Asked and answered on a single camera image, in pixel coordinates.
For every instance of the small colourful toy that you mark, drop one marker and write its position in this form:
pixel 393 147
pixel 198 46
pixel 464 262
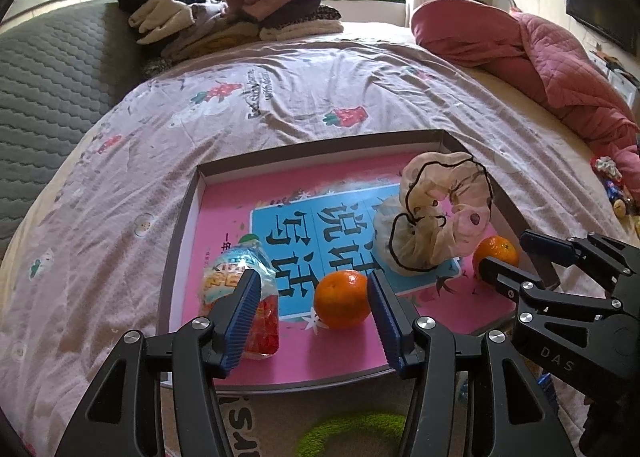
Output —
pixel 610 179

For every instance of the beige hair scrunchie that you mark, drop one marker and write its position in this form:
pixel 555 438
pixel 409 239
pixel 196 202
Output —
pixel 430 232

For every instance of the pink shallow cardboard tray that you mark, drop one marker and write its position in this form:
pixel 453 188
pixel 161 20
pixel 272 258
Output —
pixel 172 287

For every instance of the black television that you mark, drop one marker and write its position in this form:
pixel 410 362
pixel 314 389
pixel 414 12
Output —
pixel 600 12

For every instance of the pink and blue book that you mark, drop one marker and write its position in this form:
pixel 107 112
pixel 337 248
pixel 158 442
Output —
pixel 325 357

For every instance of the person's right forearm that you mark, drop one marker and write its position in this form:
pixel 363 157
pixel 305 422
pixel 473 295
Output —
pixel 612 429

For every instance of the orange mandarin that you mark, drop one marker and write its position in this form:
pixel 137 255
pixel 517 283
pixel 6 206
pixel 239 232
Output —
pixel 495 249
pixel 342 299

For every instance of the pile of folded clothes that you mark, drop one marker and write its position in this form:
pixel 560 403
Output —
pixel 225 17

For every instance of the red candy packet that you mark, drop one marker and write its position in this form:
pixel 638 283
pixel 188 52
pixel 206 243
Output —
pixel 265 322

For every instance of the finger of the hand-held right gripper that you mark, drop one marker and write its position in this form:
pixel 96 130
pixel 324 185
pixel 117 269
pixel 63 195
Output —
pixel 505 276
pixel 555 247

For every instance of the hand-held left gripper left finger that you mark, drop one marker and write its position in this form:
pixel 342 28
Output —
pixel 242 324

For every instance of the white storage cabinet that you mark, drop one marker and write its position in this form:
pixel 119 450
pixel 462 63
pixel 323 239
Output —
pixel 620 79

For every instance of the grey quilted headboard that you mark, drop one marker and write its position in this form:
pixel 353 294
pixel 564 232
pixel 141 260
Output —
pixel 50 87

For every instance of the pink quilted blanket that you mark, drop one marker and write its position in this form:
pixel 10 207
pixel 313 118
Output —
pixel 500 42

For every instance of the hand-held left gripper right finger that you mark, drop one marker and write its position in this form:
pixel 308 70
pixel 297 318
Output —
pixel 387 327

